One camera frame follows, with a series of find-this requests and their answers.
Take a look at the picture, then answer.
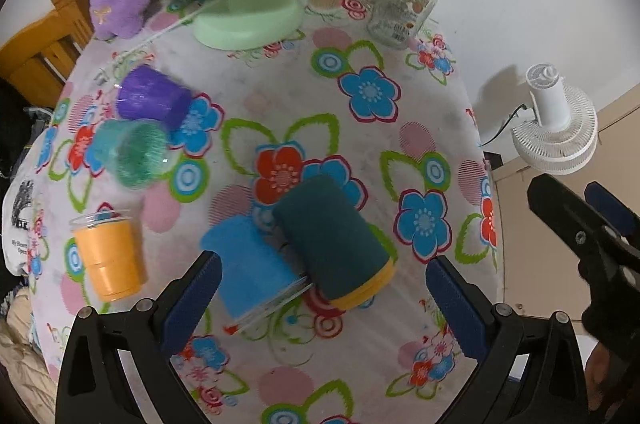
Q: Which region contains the dark teal cup yellow rim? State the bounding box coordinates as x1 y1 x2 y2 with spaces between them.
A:
273 175 395 311

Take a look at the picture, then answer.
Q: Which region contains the orange plastic cup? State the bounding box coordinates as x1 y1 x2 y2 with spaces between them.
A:
70 209 143 303

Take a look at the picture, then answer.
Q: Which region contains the blue plastic cup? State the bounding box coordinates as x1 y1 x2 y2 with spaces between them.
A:
200 215 311 335

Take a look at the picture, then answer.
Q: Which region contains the teal glitter plastic cup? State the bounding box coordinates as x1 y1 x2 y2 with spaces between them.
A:
91 119 169 190

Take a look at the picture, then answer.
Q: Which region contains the purple plastic cup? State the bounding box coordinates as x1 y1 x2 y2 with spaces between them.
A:
116 65 192 131

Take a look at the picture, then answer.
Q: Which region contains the white standing fan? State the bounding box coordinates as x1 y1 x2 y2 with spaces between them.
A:
511 63 598 176

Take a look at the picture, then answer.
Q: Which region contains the white printed t-shirt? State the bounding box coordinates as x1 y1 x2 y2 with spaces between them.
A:
0 163 42 278

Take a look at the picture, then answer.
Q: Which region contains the dark clothes pile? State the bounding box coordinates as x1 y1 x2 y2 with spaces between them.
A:
0 80 52 180

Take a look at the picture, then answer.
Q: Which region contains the floral tablecloth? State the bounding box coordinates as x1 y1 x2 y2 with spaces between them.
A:
28 0 499 423

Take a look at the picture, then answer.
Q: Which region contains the glass mason jar mug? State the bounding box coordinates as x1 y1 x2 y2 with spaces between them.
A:
360 0 438 49

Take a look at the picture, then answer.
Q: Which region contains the wooden chair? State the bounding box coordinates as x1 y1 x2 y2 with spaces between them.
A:
1 0 94 107

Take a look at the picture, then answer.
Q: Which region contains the black fan cable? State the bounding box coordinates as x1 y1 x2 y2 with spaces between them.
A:
479 104 528 149

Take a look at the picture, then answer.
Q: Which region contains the white fan power cable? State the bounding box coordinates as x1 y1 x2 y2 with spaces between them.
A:
96 0 227 73

